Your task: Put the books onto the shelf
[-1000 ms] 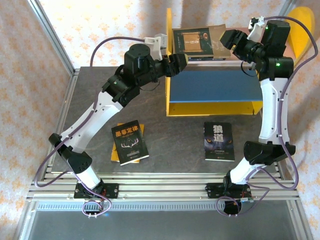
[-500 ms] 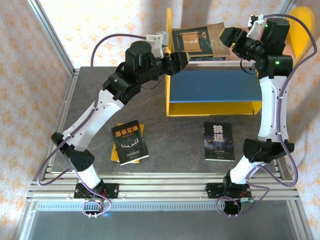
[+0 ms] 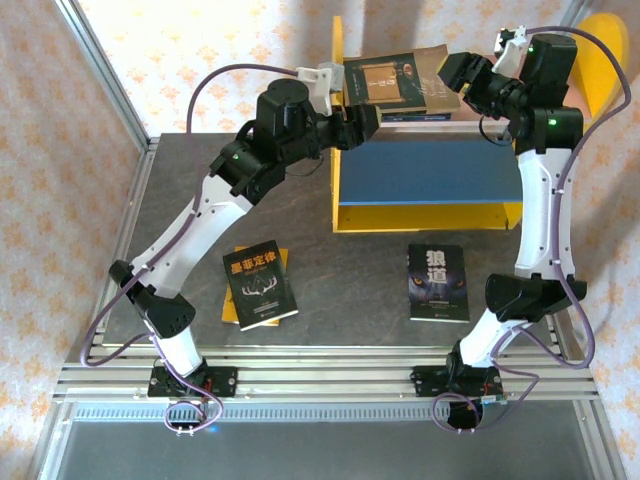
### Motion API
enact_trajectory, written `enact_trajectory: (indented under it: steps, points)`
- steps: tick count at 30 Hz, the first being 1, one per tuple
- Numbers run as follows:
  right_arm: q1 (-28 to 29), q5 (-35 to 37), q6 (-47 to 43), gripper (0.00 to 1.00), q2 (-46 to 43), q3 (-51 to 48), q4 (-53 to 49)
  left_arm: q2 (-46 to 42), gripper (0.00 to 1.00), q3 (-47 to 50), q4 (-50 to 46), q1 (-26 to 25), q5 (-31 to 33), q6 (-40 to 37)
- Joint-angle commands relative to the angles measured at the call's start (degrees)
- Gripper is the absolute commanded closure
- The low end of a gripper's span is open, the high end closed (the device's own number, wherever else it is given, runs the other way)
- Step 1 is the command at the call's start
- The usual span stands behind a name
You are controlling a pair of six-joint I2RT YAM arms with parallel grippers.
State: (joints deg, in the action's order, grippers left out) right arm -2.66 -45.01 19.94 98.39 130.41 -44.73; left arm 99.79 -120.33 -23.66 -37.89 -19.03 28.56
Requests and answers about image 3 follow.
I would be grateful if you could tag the green brown scroll book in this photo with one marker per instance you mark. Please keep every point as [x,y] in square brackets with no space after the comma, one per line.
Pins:
[400,80]

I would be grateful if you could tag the dark blue face book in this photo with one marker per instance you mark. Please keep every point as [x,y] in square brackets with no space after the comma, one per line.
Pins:
[420,115]
[420,120]

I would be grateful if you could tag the black antler book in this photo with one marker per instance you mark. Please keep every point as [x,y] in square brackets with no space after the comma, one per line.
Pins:
[260,285]

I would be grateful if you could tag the dark wolf eyes book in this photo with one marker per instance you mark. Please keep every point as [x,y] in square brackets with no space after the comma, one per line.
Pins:
[440,290]

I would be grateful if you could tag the yellow cartoon book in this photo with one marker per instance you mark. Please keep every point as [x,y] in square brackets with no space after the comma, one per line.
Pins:
[229,312]

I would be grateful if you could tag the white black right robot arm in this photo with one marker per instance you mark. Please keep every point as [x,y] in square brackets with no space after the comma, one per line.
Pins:
[542,215]

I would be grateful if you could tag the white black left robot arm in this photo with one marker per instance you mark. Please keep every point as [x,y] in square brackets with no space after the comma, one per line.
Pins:
[200,235]

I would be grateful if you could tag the yellow pink blue bookshelf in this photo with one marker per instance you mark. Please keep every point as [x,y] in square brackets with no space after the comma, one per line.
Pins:
[425,170]

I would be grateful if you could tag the small green circuit board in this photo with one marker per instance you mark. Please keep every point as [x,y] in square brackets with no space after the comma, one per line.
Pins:
[495,399]

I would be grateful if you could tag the grey metal sheet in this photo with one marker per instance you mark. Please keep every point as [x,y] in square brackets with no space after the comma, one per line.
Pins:
[325,450]

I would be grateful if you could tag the aluminium corner post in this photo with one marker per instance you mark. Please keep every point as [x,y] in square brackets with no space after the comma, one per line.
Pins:
[572,22]
[98,55]

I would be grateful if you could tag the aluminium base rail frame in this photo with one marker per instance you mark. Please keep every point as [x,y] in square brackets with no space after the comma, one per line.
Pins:
[325,380]

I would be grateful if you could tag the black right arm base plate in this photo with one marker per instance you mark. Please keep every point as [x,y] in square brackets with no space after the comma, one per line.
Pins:
[425,382]

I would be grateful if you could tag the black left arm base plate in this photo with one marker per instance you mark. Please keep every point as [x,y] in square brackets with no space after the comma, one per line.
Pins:
[227,382]

